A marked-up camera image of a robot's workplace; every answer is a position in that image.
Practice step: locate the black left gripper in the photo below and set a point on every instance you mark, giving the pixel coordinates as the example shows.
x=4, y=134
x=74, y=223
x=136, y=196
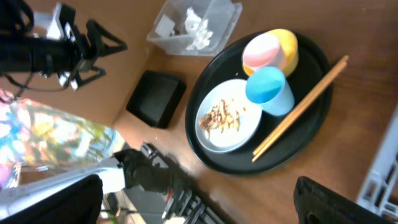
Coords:
x=60, y=25

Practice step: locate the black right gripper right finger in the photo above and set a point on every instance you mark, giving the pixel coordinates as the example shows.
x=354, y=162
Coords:
x=315, y=203

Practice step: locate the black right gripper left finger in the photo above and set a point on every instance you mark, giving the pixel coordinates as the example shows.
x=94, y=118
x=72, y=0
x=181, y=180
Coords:
x=79, y=203

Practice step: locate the white tissue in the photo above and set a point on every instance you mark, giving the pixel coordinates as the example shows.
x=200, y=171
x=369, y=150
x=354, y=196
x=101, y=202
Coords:
x=197, y=27

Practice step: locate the light blue cup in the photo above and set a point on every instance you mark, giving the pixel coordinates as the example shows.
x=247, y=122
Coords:
x=268, y=88

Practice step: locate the pink cup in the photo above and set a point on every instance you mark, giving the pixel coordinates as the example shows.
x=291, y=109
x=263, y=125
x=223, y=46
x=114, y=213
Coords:
x=265, y=50

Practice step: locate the yellow bowl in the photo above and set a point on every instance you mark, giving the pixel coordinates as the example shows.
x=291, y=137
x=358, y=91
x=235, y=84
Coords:
x=289, y=44

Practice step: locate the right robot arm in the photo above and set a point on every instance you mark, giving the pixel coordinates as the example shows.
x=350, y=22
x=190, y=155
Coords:
x=125, y=169

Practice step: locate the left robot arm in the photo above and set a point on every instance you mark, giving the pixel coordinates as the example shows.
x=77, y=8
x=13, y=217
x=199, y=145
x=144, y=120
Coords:
x=50, y=43

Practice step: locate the grey plastic dishwasher rack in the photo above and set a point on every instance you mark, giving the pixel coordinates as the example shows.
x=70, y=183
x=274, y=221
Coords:
x=376, y=193

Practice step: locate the clear plastic waste bin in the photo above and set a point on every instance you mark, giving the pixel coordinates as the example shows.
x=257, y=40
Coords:
x=169, y=32

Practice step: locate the black rectangular bin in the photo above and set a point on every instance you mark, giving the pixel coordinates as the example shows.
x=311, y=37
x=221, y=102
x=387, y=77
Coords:
x=155, y=98

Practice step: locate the colourful patterned cloth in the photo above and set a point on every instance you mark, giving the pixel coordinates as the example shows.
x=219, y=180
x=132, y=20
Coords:
x=38, y=141

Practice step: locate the white plate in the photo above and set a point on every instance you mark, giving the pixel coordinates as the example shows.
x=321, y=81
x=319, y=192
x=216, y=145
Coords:
x=250, y=120

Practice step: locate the food scraps on plate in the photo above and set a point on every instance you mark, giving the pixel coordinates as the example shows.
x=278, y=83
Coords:
x=223, y=116

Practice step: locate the black round tray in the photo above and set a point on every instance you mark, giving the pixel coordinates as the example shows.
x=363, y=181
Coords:
x=227, y=65

